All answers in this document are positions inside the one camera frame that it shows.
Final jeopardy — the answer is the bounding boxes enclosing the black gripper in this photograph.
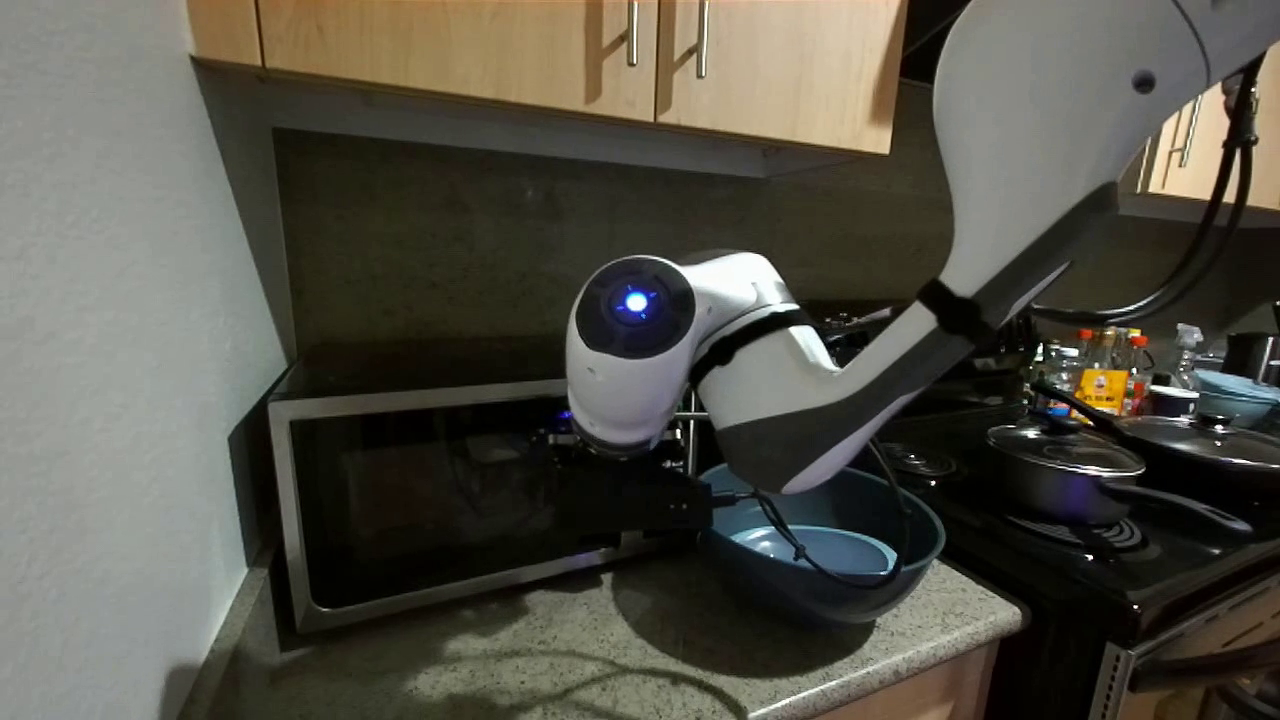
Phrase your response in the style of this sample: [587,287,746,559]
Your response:
[544,441,714,539]

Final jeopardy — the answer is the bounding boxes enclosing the black microwave door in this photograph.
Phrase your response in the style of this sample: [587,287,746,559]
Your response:
[269,379,696,637]

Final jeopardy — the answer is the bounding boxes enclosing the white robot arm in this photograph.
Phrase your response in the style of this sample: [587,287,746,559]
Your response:
[566,0,1280,496]

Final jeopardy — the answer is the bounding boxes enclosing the stainless steel microwave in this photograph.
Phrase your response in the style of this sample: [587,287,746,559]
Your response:
[263,374,714,637]

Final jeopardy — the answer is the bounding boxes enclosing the blue mixing bowl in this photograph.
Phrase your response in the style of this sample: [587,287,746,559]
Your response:
[700,463,948,629]

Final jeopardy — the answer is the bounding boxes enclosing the wooden base cabinet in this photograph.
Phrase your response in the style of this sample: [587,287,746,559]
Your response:
[800,640,1002,720]

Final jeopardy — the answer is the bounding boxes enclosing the pot with glass lid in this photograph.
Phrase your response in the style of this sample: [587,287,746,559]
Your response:
[984,419,1251,537]

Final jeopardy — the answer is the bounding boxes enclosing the black electric stove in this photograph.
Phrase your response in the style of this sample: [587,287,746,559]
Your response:
[878,341,1280,720]

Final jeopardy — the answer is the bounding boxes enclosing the yellow oil bottle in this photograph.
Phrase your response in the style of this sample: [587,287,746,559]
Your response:
[1075,328,1130,416]

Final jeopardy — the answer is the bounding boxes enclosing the frying pan with lid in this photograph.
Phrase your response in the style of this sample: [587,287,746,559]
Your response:
[1027,379,1280,499]

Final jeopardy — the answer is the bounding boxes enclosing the light blue stacked bowls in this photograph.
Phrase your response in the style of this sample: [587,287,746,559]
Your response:
[1191,368,1280,429]

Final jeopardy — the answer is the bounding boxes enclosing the wooden right upper cabinet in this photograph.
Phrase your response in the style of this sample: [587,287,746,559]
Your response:
[1130,43,1280,227]

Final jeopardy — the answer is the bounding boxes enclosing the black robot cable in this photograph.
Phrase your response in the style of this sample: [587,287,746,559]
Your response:
[746,51,1271,590]

